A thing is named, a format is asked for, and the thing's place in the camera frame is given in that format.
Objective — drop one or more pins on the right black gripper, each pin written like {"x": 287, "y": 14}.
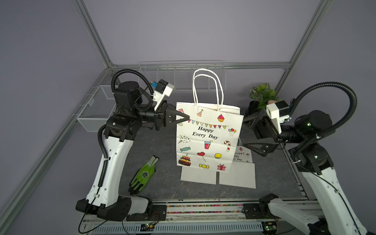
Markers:
{"x": 268, "y": 130}

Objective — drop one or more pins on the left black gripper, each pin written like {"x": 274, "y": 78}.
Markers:
{"x": 160, "y": 118}

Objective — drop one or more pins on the white party paper bag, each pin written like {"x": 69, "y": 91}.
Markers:
{"x": 242, "y": 171}

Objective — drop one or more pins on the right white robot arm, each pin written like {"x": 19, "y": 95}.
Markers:
{"x": 315, "y": 165}

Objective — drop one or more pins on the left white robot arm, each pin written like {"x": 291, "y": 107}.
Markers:
{"x": 134, "y": 106}

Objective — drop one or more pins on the artificial plant in black vase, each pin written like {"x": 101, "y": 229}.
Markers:
{"x": 261, "y": 96}

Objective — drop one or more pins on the green work glove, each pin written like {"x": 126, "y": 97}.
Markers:
{"x": 142, "y": 176}

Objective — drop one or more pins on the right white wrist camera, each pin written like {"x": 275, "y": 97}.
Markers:
{"x": 278, "y": 113}

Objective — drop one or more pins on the white wire wall shelf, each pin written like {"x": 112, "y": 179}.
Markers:
{"x": 180, "y": 73}

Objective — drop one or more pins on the white wire basket on left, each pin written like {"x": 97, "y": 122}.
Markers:
{"x": 98, "y": 108}

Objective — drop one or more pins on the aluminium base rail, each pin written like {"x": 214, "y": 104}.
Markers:
{"x": 194, "y": 217}

